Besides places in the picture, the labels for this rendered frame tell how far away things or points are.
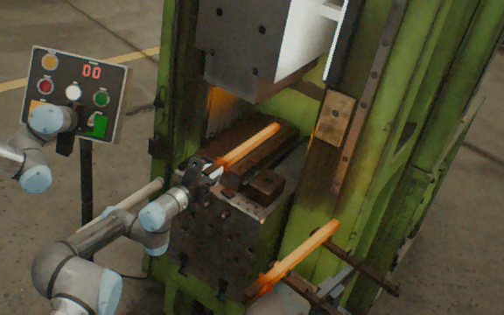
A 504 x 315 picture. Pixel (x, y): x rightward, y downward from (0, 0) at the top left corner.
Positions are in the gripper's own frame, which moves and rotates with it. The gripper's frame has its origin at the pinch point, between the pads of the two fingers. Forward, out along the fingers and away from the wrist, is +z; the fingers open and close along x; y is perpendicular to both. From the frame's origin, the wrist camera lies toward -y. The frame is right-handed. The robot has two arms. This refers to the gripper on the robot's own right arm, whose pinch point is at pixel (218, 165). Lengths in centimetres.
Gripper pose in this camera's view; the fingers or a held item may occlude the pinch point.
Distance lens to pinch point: 179.4
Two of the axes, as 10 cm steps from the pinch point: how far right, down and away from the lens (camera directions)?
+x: 8.2, 4.4, -3.8
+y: -1.6, 8.0, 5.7
